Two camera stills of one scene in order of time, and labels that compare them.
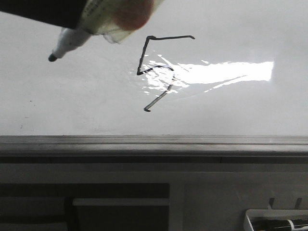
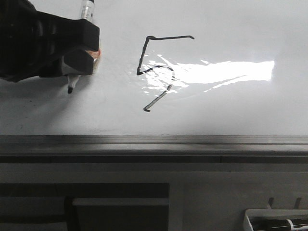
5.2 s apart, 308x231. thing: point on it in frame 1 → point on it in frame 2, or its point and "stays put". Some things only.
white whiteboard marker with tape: (115, 20) → (87, 13)
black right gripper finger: (65, 13) → (29, 43)
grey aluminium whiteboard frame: (153, 149) stays put
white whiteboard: (196, 68) stays put
